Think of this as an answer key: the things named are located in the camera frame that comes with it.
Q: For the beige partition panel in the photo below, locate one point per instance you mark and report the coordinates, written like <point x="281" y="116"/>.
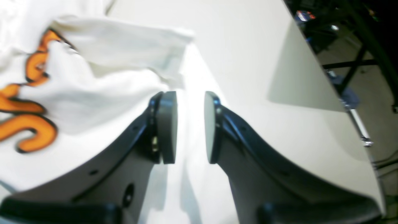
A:
<point x="298" y="79"/>

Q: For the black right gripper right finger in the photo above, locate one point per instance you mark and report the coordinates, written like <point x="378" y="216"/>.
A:
<point x="267" y="187"/>

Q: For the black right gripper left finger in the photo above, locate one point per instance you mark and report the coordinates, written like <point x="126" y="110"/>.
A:
<point x="109" y="188"/>

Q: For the white graphic t-shirt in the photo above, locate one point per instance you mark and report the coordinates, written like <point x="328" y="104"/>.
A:
<point x="71" y="79"/>

